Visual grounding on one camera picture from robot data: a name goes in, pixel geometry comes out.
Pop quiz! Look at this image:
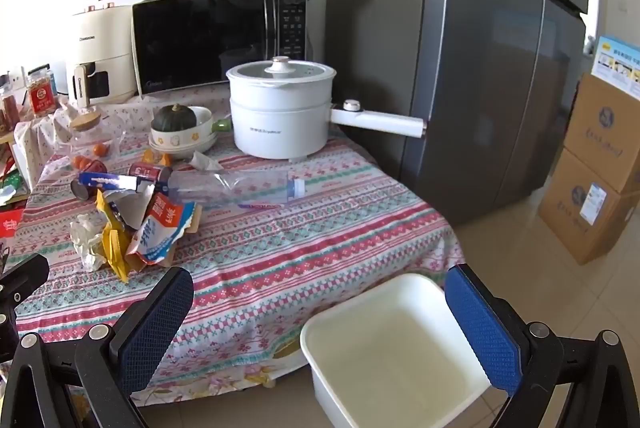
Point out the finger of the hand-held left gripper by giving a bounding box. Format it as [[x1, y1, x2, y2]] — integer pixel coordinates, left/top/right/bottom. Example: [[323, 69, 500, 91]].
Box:
[[0, 253, 51, 309]]

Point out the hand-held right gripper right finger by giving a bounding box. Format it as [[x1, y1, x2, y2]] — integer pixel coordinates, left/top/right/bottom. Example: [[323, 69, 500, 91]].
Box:
[[444, 264, 640, 428]]

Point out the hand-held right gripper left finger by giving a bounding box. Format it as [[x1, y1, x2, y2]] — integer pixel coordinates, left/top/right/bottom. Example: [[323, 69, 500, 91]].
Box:
[[0, 265, 196, 428]]

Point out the white tissue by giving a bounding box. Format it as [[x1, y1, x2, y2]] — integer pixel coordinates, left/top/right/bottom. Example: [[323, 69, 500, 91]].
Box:
[[70, 213, 108, 271]]

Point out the white plastic bin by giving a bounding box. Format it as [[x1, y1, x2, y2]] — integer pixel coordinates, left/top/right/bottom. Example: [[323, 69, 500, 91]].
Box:
[[300, 273, 493, 428]]

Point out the yellow snack wrapper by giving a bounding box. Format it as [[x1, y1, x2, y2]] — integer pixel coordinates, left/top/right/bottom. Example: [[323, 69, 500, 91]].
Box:
[[95, 191, 146, 284]]

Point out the red packet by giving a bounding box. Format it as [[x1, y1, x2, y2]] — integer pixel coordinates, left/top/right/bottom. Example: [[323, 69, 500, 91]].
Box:
[[0, 208, 25, 239]]

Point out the dark red drink can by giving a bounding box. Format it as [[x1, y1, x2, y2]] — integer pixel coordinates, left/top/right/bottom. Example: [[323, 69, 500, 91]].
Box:
[[70, 158, 108, 200]]

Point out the clear plastic bottle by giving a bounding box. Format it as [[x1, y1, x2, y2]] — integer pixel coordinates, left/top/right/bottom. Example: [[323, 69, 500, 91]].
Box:
[[167, 168, 306, 211]]

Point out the glass jar with cork lid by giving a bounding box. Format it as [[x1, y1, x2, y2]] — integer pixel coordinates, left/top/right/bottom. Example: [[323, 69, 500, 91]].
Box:
[[70, 107, 121, 159]]

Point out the orange peel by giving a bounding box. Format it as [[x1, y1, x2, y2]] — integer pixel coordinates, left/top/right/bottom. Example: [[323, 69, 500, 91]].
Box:
[[142, 148, 173, 166]]

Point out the small crumpled tissue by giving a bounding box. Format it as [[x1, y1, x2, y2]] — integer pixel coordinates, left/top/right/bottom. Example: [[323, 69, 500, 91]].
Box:
[[189, 151, 223, 171]]

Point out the patterned red green tablecloth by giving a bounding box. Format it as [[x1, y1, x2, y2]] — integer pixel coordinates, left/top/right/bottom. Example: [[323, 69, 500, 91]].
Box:
[[10, 86, 463, 406]]

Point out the red label food jar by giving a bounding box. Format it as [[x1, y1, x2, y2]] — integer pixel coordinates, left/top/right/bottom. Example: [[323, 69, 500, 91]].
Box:
[[26, 71, 57, 116]]

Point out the flower print ceramic bowl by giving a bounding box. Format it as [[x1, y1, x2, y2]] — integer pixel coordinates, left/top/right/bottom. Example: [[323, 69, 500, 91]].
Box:
[[149, 106, 219, 148]]

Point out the dark green pumpkin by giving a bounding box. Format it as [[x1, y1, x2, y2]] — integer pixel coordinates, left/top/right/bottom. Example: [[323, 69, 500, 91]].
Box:
[[151, 104, 192, 132]]

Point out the white air fryer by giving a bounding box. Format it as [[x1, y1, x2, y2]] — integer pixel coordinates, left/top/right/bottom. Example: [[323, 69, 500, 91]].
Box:
[[66, 4, 137, 106]]

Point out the white electric cooking pot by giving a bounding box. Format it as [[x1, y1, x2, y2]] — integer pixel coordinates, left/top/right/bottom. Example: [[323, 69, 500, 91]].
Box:
[[226, 56, 427, 159]]

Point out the grey refrigerator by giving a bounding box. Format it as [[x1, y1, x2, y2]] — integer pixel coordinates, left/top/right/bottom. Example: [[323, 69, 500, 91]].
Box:
[[327, 0, 591, 226]]

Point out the black microwave oven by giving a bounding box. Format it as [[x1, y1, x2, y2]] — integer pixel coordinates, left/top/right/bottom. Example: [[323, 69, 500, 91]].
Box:
[[131, 0, 310, 98]]

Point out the white wall socket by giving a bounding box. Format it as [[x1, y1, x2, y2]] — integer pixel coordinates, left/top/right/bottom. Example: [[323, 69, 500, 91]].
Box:
[[0, 67, 26, 92]]

